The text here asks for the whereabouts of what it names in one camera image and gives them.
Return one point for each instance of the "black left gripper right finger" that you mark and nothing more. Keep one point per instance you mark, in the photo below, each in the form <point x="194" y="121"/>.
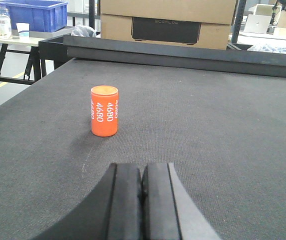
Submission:
<point x="169" y="213"/>

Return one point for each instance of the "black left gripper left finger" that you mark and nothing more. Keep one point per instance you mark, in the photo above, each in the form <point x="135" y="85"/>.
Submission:
<point x="111" y="211"/>

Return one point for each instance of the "orange cylindrical capacitor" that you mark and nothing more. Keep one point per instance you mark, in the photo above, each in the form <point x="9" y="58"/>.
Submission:
<point x="104" y="110"/>

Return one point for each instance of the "folding side table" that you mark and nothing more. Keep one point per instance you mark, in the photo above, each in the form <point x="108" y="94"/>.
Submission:
<point x="10" y="50"/>

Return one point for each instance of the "crumpled plastic bag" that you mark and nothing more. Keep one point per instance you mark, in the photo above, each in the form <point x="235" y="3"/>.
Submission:
<point x="84" y="31"/>

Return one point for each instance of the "black board stack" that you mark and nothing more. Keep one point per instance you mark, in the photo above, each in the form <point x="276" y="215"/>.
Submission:
<point x="231" y="60"/>

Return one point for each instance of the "large cardboard box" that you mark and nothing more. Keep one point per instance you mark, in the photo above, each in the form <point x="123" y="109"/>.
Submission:
<point x="186" y="23"/>

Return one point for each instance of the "white paper cup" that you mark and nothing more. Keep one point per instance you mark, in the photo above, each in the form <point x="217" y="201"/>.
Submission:
<point x="23" y="31"/>

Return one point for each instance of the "silver laptop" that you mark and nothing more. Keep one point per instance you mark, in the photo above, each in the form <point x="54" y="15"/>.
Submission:
<point x="257" y="24"/>

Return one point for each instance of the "blue plastic crate on table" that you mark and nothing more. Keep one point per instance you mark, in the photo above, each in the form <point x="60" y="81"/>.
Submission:
<point x="42" y="15"/>

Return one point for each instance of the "white plastic bottle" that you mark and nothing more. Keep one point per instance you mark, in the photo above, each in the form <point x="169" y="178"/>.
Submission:
<point x="5" y="23"/>

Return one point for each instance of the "black metal post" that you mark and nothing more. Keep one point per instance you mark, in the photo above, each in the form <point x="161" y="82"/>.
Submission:
<point x="239" y="13"/>

